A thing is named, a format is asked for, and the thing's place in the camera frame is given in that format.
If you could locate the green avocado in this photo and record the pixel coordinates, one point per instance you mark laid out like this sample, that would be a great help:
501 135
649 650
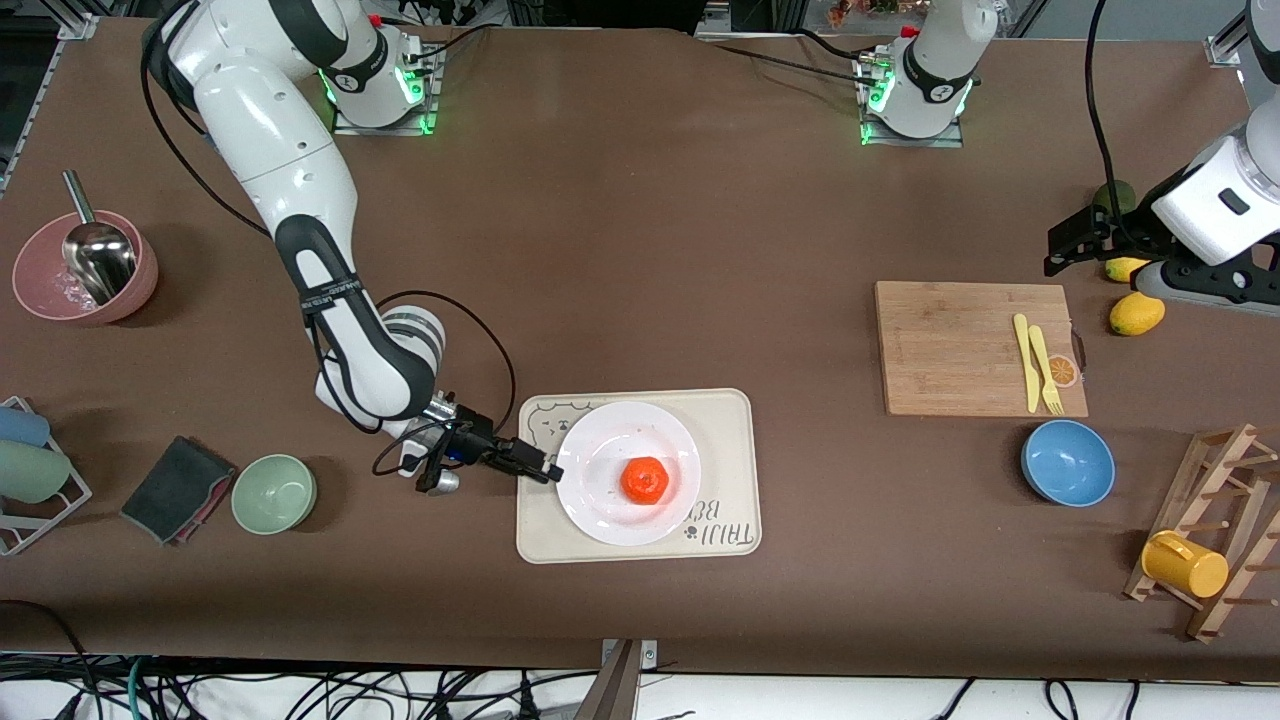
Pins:
1120 195

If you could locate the blue bowl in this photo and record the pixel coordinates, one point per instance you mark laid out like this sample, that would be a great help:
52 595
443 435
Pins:
1068 465

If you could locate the grey camera stand pole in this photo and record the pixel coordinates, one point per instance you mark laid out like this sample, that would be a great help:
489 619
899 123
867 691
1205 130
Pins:
612 690

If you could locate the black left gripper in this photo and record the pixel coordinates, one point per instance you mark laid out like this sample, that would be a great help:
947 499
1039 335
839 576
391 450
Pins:
1098 231

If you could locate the wooden cutting board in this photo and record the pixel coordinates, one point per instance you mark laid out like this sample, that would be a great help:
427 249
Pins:
940 345

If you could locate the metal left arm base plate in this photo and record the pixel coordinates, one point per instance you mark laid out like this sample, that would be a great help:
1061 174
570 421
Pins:
915 140

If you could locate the yellow plastic fork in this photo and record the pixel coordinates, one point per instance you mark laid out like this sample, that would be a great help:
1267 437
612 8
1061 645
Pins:
1043 360

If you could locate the dark grey folded cloth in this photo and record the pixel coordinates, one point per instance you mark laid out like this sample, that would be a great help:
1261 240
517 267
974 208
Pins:
170 488

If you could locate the light blue cup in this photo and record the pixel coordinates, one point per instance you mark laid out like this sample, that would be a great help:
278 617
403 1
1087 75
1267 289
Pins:
22 427

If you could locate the pale green cup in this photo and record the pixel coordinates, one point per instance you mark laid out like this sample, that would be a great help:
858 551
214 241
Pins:
30 472

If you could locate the yellow plastic knife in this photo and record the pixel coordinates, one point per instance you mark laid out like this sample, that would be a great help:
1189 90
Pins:
1029 370

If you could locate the metal scoop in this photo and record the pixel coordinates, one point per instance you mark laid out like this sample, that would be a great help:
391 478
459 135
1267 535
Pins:
97 265

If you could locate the metal table edge bracket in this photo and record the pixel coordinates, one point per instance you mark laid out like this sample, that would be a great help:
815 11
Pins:
650 655

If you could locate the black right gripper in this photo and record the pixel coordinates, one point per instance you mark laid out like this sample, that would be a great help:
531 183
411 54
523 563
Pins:
478 437

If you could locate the pale green bowl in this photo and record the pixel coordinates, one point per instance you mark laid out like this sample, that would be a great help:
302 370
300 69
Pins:
272 495

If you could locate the wooden mug rack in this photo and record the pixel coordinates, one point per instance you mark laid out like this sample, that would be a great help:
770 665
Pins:
1215 465

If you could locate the white round plate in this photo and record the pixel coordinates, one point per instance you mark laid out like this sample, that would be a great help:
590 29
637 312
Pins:
620 520

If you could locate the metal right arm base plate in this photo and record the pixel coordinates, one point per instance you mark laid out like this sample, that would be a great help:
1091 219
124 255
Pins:
430 100

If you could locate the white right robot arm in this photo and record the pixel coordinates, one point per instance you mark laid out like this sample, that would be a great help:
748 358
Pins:
270 130

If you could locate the orange fruit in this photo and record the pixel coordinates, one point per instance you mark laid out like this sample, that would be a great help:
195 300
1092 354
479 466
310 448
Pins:
645 481

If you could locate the yellow lemon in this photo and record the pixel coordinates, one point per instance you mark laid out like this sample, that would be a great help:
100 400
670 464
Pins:
1122 269

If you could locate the orange slice piece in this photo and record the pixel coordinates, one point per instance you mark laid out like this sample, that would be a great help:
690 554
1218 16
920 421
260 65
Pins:
1065 372

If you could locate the pink bowl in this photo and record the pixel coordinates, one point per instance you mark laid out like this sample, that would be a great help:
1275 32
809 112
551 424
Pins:
138 282

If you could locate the cream tray with bear print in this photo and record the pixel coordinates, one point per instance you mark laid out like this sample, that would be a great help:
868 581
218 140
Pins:
730 430

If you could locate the aluminium frame profile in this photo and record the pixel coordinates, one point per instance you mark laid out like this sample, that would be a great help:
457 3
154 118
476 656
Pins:
75 27
1222 48

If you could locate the pink folded cloth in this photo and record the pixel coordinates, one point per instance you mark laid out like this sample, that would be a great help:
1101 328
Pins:
207 512

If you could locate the yellow mango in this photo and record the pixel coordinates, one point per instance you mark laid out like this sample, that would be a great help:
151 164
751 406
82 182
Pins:
1137 314

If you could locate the yellow mug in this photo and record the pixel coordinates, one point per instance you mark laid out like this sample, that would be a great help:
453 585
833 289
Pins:
1185 566

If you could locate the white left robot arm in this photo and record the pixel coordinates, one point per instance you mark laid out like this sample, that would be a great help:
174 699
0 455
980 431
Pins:
1215 215

